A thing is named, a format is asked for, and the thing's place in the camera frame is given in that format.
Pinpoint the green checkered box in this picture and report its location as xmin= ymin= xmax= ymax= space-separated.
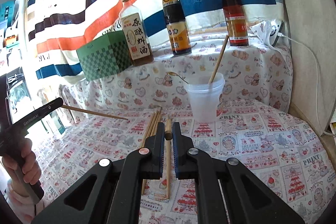
xmin=76 ymin=31 xmax=131 ymax=81

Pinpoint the dark oyster sauce bottle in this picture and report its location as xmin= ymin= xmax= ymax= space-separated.
xmin=162 ymin=0 xmax=191 ymax=56

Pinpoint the person's left hand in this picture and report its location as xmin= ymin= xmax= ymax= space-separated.
xmin=2 ymin=138 xmax=42 ymax=198

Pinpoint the clear cooking wine bottle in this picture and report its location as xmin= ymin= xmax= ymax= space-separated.
xmin=118 ymin=0 xmax=154 ymax=67

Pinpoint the wooden chopstick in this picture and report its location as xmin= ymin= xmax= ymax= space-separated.
xmin=61 ymin=105 xmax=128 ymax=121
xmin=209 ymin=35 xmax=229 ymax=84
xmin=165 ymin=118 xmax=173 ymax=200
xmin=150 ymin=108 xmax=162 ymax=136
xmin=140 ymin=110 xmax=160 ymax=196
xmin=140 ymin=112 xmax=156 ymax=148

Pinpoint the red capped sauce bottle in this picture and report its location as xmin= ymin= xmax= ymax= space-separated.
xmin=222 ymin=0 xmax=248 ymax=47

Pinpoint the bear print cloth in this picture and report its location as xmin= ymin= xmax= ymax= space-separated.
xmin=59 ymin=35 xmax=293 ymax=112

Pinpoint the white charging cable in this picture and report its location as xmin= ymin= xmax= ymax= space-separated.
xmin=278 ymin=32 xmax=336 ymax=136

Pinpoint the translucent plastic cup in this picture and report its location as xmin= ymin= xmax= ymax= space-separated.
xmin=183 ymin=72 xmax=225 ymax=123

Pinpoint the round wooden board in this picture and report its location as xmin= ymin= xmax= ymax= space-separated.
xmin=284 ymin=0 xmax=335 ymax=135

